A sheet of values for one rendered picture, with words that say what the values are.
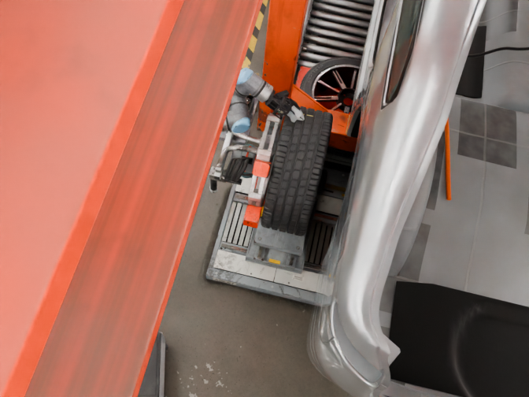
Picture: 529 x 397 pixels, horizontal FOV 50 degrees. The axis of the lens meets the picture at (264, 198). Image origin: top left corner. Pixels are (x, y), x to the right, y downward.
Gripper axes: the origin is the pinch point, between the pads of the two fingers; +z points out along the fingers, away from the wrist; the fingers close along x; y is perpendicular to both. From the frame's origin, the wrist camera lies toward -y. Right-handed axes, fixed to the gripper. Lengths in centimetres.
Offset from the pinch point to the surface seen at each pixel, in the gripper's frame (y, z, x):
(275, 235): -8, 46, -86
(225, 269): 10, 34, -117
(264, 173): 29.9, -3.0, -17.5
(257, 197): 28.9, 4.0, -33.5
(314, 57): -140, 21, -45
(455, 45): 27, 11, 81
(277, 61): -27.1, -21.2, -0.1
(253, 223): 35, 11, -44
